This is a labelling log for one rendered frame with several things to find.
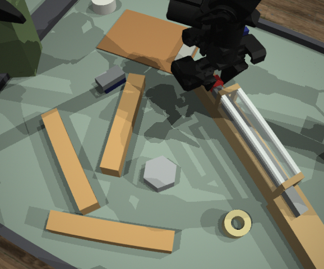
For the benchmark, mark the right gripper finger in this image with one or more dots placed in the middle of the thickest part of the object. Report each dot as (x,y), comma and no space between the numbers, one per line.
(230,72)
(208,84)

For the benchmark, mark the clear rectangular channel cover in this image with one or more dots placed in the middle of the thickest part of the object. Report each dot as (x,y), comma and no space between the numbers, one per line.
(257,138)

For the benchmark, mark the beige roll of tape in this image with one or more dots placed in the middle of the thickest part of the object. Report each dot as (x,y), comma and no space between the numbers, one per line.
(240,216)

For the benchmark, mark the red cube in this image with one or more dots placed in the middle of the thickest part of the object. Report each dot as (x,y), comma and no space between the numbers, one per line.
(218,82)

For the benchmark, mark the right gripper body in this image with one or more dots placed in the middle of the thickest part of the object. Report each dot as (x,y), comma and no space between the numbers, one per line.
(219,56)

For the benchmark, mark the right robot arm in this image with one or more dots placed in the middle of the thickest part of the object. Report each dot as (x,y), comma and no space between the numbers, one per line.
(231,16)

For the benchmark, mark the brown flat board with grey clip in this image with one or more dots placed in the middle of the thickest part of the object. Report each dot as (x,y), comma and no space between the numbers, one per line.
(151,41)

